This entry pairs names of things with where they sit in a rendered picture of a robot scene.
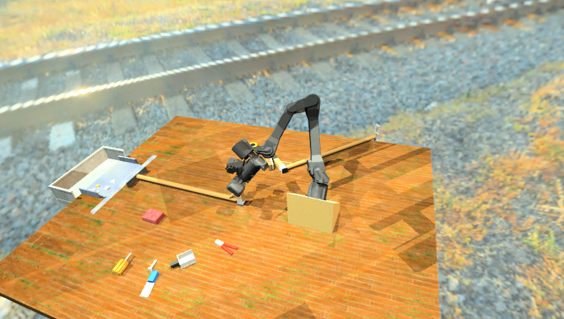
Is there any pink cube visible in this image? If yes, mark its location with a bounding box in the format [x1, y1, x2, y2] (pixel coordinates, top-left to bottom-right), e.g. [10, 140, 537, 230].
[141, 208, 164, 225]

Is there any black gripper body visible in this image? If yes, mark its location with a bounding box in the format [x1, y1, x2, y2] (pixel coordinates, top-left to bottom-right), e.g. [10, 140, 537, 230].
[226, 159, 256, 197]

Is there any blue-handled scraper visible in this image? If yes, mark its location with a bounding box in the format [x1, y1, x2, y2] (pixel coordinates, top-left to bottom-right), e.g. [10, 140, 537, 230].
[140, 271, 159, 297]

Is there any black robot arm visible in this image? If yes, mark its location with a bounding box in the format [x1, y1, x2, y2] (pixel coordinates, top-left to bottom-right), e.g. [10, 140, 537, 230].
[225, 94, 330, 201]

